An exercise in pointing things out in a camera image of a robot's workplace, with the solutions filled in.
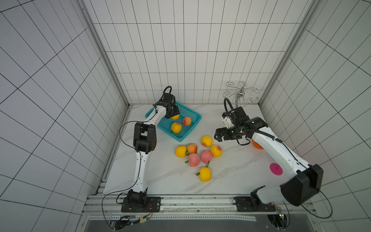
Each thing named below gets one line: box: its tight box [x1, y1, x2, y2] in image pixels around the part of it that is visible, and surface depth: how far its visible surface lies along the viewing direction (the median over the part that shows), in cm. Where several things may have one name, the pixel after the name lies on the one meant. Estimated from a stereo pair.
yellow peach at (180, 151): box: [174, 145, 187, 159], surface depth 89 cm
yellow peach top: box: [200, 135, 214, 148], surface depth 93 cm
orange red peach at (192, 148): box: [186, 144, 198, 154], surface depth 90 cm
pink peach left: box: [188, 153, 200, 168], surface depth 85 cm
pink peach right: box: [200, 150, 213, 164], surface depth 87 cm
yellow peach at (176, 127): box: [171, 122, 183, 134], surface depth 100 cm
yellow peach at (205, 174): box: [199, 167, 213, 183], surface depth 80 cm
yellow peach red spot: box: [210, 145, 223, 159], surface depth 89 cm
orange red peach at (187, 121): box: [182, 116, 192, 126], surface depth 105 cm
